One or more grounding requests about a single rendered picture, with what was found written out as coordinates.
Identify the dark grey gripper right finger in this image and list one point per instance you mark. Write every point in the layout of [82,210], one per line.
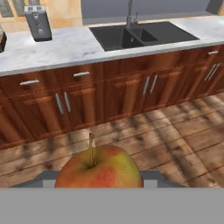
[151,178]

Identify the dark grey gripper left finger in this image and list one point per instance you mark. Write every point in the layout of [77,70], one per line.
[48,178]

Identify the red and green apple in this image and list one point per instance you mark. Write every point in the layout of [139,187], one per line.
[102,172]

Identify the brown wooden cupboard door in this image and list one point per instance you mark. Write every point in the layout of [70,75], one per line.
[38,116]
[195,83]
[169,87]
[11,125]
[219,80]
[87,106]
[125,99]

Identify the brown wooden drawer front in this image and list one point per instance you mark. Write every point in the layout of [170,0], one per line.
[11,86]
[204,57]
[64,78]

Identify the brown wooden sink front panel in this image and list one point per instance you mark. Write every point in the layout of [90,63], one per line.
[131,65]

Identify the dark appliance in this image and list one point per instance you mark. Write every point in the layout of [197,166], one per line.
[2,40]

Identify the black double sink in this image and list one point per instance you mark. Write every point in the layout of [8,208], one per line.
[116,36]

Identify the grey toaster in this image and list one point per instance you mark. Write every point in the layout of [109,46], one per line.
[38,24]

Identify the silver tap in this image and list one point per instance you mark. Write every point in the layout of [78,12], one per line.
[131,19]

